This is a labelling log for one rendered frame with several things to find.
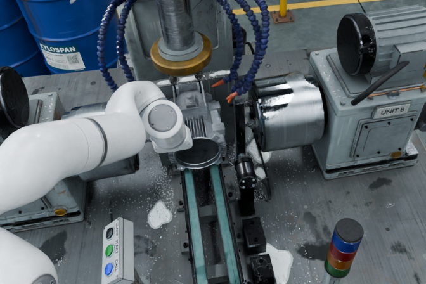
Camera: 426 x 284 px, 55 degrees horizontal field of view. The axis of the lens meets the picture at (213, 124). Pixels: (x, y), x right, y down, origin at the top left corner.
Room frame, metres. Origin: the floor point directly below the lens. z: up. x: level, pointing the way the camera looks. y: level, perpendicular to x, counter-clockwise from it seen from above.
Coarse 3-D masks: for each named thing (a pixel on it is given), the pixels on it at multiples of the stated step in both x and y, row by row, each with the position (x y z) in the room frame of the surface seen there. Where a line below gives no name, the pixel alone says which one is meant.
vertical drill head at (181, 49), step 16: (160, 0) 0.94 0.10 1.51; (176, 0) 0.93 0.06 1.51; (160, 16) 0.95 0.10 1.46; (176, 16) 0.93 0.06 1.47; (192, 16) 0.97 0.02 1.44; (176, 32) 0.93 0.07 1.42; (192, 32) 0.95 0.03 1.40; (160, 48) 0.95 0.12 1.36; (176, 48) 0.93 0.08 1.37; (192, 48) 0.93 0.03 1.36; (208, 48) 0.95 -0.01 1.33; (160, 64) 0.91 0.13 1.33; (176, 64) 0.90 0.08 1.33; (192, 64) 0.89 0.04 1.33; (176, 80) 0.92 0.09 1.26; (176, 96) 0.92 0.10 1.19
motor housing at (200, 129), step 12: (192, 120) 0.89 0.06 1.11; (204, 120) 0.89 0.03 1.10; (216, 120) 0.92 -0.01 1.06; (192, 132) 0.85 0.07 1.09; (204, 132) 0.85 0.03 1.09; (204, 144) 0.93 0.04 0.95; (216, 144) 0.89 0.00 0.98; (180, 156) 0.87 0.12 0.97; (192, 156) 0.88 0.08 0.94; (204, 156) 0.88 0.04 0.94; (216, 156) 0.85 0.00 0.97; (192, 168) 0.83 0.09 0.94
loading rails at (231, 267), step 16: (224, 160) 0.94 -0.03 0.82; (192, 176) 0.82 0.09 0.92; (224, 176) 0.81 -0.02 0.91; (192, 192) 0.75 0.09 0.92; (224, 192) 0.73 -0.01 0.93; (192, 208) 0.69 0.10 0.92; (208, 208) 0.73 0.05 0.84; (224, 208) 0.68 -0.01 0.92; (192, 224) 0.64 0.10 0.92; (224, 224) 0.62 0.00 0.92; (192, 240) 0.58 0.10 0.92; (224, 240) 0.57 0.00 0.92; (240, 240) 0.61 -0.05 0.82; (192, 256) 0.53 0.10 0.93; (224, 256) 0.55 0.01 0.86; (192, 272) 0.48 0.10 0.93; (208, 272) 0.51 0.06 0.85; (224, 272) 0.51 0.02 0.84; (240, 272) 0.47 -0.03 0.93
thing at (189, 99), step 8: (176, 88) 1.01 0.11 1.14; (184, 88) 1.03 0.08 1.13; (192, 88) 1.03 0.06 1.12; (184, 96) 1.00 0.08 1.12; (192, 96) 0.98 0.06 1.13; (200, 96) 0.99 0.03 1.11; (176, 104) 0.97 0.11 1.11; (184, 104) 0.96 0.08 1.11; (192, 104) 0.95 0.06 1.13; (200, 104) 0.93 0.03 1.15; (184, 112) 0.91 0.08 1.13; (192, 112) 0.91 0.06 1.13; (200, 112) 0.91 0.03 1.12; (208, 112) 0.93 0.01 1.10; (184, 120) 0.91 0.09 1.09
